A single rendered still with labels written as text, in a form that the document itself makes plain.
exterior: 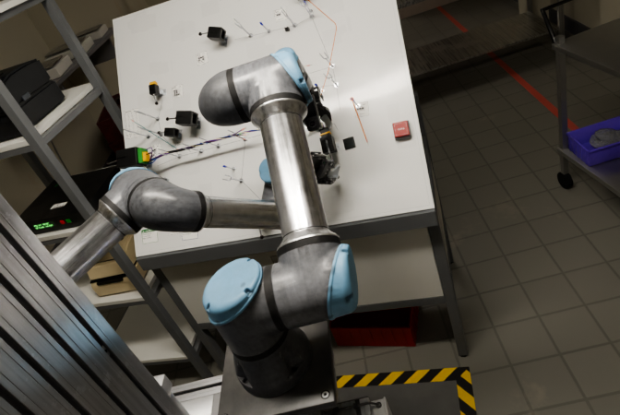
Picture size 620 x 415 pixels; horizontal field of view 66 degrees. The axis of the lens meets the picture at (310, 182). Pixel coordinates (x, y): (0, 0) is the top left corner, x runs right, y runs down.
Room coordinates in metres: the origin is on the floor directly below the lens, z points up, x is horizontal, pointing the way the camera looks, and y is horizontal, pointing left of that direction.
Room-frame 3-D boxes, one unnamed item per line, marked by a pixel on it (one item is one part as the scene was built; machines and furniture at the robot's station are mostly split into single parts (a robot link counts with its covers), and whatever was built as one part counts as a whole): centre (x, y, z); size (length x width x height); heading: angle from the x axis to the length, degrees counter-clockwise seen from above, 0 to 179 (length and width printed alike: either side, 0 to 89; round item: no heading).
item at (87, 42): (4.48, 1.51, 1.26); 0.39 x 0.37 x 0.10; 171
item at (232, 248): (1.45, 0.20, 0.83); 1.18 x 0.05 x 0.06; 71
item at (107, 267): (1.86, 0.92, 0.76); 0.30 x 0.21 x 0.20; 164
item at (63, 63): (3.96, 1.60, 1.26); 0.39 x 0.37 x 0.10; 171
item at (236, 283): (0.64, 0.18, 1.33); 0.13 x 0.12 x 0.14; 81
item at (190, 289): (1.56, 0.45, 0.60); 0.55 x 0.02 x 0.39; 71
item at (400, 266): (1.37, -0.07, 0.60); 0.55 x 0.03 x 0.39; 71
